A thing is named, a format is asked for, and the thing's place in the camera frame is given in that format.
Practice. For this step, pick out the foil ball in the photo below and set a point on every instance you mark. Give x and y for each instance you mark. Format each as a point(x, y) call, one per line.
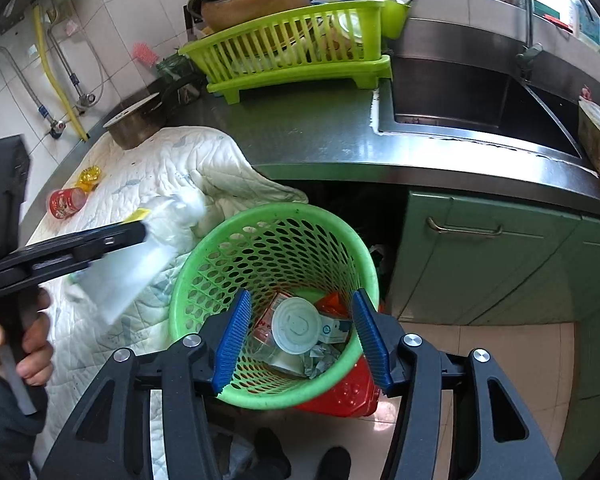
point(317, 362)

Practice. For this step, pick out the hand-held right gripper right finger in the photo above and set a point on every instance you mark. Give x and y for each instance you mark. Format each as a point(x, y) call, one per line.
point(372, 340)

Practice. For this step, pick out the steel sink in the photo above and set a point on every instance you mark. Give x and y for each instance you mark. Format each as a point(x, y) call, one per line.
point(480, 105)

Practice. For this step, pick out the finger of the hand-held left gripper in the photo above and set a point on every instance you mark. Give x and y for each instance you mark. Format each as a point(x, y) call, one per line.
point(80, 245)

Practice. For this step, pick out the red plastic cup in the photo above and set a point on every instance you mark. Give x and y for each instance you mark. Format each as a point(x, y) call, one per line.
point(65, 203)

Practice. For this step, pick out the person's left hand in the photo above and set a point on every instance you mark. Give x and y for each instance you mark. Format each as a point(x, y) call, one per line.
point(37, 360)

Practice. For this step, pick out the metal faucet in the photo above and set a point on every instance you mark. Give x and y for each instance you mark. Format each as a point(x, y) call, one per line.
point(530, 10)

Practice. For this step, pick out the green plastic dish rack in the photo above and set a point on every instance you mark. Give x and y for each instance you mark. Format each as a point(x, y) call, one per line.
point(280, 35)

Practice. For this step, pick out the white quilted blanket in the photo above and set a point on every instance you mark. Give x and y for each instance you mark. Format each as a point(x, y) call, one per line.
point(145, 170)

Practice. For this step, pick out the yellow plastic wrapper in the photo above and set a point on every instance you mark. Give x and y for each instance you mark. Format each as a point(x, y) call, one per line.
point(90, 177)

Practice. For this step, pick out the orange snack packet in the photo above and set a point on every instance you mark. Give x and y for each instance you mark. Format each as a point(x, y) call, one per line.
point(332, 304)

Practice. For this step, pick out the black shoe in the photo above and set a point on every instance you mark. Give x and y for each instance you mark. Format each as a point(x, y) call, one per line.
point(274, 455)
point(335, 462)

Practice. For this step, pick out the green base cabinet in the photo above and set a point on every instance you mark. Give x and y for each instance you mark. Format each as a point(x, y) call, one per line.
point(480, 270)

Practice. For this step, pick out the green plastic waste basket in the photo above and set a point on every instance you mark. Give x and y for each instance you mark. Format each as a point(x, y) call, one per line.
point(215, 260)

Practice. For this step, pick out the metal pot with lid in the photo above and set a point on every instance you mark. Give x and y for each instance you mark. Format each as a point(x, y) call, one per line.
point(130, 127)

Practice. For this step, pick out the white plastic lid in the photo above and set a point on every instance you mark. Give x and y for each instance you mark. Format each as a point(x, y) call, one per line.
point(295, 325)

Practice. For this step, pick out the white paper cup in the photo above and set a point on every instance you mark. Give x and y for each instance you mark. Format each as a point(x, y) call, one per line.
point(120, 275)

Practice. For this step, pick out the clear plastic bag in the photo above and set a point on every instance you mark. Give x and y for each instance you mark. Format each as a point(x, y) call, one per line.
point(237, 457)

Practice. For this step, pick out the red soda can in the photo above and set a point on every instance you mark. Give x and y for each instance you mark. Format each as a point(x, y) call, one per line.
point(267, 317)

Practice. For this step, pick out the pink bottle brush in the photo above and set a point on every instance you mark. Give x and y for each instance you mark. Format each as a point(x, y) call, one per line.
point(144, 52)

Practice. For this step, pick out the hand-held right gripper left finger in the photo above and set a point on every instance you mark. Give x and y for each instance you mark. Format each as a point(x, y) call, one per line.
point(232, 340)

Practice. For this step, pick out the brown clay pot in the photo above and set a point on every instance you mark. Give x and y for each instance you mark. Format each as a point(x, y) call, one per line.
point(250, 2)

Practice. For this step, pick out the red plastic stool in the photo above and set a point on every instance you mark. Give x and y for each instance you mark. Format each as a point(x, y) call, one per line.
point(345, 395)

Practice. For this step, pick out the white milk carton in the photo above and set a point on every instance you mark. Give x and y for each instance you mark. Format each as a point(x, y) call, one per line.
point(335, 330)

